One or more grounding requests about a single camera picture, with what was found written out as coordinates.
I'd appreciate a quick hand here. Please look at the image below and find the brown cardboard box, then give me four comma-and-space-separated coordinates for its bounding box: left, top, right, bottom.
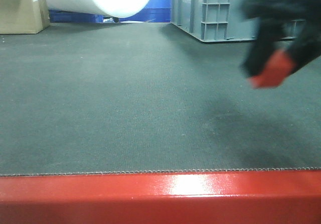
1, 0, 50, 34

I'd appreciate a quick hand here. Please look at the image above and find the red table edge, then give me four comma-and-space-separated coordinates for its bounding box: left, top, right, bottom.
1, 170, 320, 223

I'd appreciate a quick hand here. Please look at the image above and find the red magnetic block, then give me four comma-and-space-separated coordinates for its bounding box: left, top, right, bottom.
248, 50, 297, 88

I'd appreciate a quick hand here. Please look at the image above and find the grey plastic crate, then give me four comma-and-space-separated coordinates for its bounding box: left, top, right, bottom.
171, 0, 306, 43

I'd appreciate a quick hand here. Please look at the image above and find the grey carpet mat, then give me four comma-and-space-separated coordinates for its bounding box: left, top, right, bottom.
1, 23, 320, 176

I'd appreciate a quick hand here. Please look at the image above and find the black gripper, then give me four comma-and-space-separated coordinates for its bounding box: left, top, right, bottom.
241, 0, 320, 77

